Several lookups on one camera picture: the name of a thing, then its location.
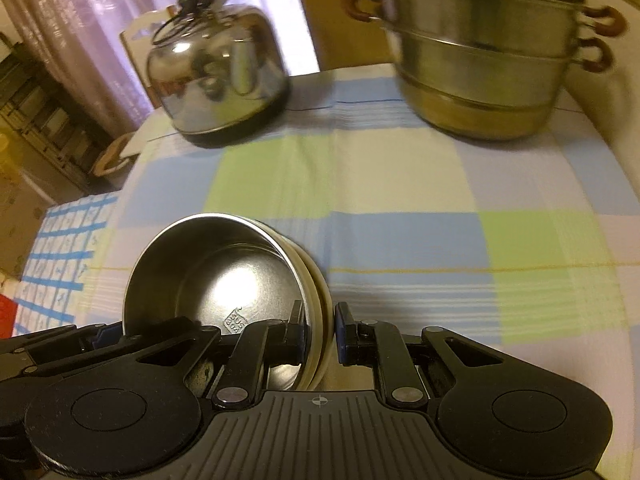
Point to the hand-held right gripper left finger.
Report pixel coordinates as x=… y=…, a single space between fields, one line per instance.
x=296 y=340

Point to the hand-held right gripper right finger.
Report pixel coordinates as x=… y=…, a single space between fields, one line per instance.
x=344 y=335

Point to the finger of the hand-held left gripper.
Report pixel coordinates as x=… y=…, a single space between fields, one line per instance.
x=45 y=367
x=107 y=337

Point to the cream plastic bowl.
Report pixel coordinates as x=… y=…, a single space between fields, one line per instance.
x=321 y=310

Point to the stainless steel bowl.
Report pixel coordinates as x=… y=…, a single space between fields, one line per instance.
x=225 y=280

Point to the blue and white grid cloth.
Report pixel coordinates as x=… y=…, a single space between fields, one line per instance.
x=60 y=260

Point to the pastel checkered tablecloth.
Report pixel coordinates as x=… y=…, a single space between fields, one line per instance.
x=400 y=210

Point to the cardboard box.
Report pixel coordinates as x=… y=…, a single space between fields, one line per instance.
x=20 y=230

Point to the tan and white object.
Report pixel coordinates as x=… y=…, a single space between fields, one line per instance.
x=107 y=160

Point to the yellow plastic bag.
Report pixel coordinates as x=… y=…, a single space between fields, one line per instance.
x=4 y=155

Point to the black folding rack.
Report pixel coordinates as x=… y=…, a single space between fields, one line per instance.
x=40 y=110

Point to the stainless steel kettle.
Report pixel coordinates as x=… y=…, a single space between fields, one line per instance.
x=215 y=70

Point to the stainless steel steamer pot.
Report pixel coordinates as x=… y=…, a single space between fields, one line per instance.
x=475 y=75

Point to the white wooden chair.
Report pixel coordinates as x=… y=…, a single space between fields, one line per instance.
x=135 y=45

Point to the pink sheer curtain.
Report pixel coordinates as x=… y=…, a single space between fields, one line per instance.
x=75 y=20

